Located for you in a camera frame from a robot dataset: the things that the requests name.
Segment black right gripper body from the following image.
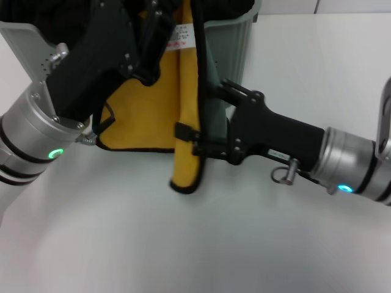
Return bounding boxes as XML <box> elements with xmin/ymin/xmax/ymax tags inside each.
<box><xmin>226</xmin><ymin>90</ymin><xmax>327</xmax><ymax>172</ymax></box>

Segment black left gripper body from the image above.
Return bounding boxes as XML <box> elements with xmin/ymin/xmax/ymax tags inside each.
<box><xmin>45</xmin><ymin>0</ymin><xmax>148</xmax><ymax>123</ymax></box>

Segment yellow green towel black trim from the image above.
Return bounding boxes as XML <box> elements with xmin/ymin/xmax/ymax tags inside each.
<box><xmin>97</xmin><ymin>0</ymin><xmax>229</xmax><ymax>195</ymax></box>

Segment green perforated plastic storage box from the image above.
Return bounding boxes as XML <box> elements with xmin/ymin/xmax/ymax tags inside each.
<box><xmin>0</xmin><ymin>0</ymin><xmax>263</xmax><ymax>90</ymax></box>

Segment black cloth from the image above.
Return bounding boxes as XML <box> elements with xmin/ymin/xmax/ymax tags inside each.
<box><xmin>0</xmin><ymin>0</ymin><xmax>257</xmax><ymax>34</ymax></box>

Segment silver plug left gripper cable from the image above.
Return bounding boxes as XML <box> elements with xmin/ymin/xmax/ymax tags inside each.
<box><xmin>48</xmin><ymin>42</ymin><xmax>70</xmax><ymax>64</ymax></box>

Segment silver plug gripper cable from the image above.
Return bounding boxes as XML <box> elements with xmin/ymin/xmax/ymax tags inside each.
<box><xmin>271</xmin><ymin>157</ymin><xmax>320</xmax><ymax>186</ymax></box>
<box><xmin>48</xmin><ymin>42</ymin><xmax>70</xmax><ymax>64</ymax></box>

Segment silver plug right gripper cable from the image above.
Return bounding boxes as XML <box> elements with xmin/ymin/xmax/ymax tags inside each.
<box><xmin>271</xmin><ymin>157</ymin><xmax>320</xmax><ymax>186</ymax></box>

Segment black cable with spring relief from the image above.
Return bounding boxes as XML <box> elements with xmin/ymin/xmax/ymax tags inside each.
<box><xmin>75</xmin><ymin>102</ymin><xmax>117</xmax><ymax>147</ymax></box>

